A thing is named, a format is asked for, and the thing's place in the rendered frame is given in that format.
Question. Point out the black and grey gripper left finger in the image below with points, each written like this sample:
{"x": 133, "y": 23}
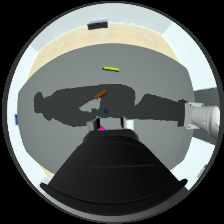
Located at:
{"x": 93, "y": 125}

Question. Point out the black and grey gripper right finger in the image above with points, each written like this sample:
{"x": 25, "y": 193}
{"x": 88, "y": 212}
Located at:
{"x": 126, "y": 123}

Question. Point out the orange rod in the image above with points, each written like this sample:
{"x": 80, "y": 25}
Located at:
{"x": 100, "y": 94}

